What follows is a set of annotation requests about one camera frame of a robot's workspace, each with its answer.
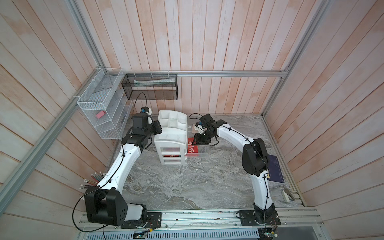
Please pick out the left aluminium frame bar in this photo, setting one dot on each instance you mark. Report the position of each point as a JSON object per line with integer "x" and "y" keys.
{"x": 31, "y": 160}

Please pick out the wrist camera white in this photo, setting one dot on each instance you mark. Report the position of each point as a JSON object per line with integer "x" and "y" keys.
{"x": 146, "y": 110}
{"x": 199, "y": 128}

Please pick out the horizontal aluminium frame bar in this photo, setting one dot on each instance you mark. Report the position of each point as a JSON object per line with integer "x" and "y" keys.
{"x": 221, "y": 74}

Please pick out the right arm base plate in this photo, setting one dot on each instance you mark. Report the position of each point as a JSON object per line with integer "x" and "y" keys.
{"x": 257, "y": 218}

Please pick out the white stapler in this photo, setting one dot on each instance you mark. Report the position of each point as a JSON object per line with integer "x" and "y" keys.
{"x": 288, "y": 196}

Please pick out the dark purple notebook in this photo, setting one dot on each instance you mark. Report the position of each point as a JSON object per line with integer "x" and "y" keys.
{"x": 275, "y": 172}

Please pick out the aluminium mounting rail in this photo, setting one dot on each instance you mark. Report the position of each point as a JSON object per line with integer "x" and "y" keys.
{"x": 231, "y": 219}

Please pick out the white wire mesh shelf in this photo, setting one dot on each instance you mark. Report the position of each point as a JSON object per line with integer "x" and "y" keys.
{"x": 105, "y": 94}

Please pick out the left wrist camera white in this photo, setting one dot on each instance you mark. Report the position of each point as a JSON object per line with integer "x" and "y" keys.
{"x": 146, "y": 110}

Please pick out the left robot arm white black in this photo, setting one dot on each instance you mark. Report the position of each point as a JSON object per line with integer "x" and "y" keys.
{"x": 104, "y": 203}

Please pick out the beige postcard red text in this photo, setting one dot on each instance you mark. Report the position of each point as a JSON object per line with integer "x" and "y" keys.
{"x": 192, "y": 129}

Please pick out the pink cup with pencils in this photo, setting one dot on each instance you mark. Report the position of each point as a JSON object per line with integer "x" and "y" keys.
{"x": 93, "y": 181}

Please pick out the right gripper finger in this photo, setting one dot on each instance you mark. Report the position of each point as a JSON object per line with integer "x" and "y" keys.
{"x": 199, "y": 135}
{"x": 196, "y": 141}

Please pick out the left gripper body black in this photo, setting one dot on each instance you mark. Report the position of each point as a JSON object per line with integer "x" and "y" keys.
{"x": 155, "y": 128}

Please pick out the black wire mesh basket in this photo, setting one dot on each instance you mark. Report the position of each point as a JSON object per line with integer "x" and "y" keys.
{"x": 154, "y": 87}

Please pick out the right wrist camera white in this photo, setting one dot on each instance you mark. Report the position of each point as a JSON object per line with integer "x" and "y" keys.
{"x": 199, "y": 128}

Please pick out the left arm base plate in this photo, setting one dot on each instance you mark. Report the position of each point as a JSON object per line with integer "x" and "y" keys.
{"x": 151, "y": 220}

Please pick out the white plastic drawer organizer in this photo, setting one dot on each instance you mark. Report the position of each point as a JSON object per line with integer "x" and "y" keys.
{"x": 174, "y": 138}

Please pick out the pink eraser block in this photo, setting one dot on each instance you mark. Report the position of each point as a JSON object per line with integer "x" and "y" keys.
{"x": 100, "y": 114}

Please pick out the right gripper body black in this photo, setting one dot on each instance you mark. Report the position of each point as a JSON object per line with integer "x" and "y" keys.
{"x": 208, "y": 138}

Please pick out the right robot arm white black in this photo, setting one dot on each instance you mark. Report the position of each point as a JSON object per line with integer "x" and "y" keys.
{"x": 255, "y": 160}

